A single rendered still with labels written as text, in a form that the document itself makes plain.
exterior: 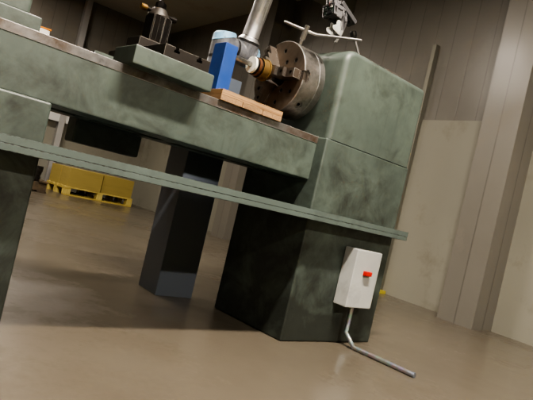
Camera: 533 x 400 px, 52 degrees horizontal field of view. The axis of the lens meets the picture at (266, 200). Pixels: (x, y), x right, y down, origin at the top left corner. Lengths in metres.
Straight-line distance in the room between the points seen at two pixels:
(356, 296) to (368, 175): 0.54
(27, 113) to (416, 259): 3.83
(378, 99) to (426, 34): 3.07
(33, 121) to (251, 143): 0.81
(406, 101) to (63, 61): 1.59
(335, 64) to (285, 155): 0.46
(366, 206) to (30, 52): 1.54
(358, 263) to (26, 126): 1.46
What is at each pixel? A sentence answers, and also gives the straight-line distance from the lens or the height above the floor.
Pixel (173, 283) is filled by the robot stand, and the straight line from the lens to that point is 2.72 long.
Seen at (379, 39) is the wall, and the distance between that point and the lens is 5.96.
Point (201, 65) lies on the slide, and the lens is 1.93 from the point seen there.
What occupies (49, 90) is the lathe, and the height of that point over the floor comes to 0.72.
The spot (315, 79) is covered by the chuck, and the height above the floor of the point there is 1.08.
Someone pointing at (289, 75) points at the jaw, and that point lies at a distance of 2.29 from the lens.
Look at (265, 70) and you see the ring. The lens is 2.30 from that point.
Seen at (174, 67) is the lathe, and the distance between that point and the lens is 1.84.
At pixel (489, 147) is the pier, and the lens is 4.44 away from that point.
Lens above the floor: 0.54
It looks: level
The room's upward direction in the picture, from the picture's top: 13 degrees clockwise
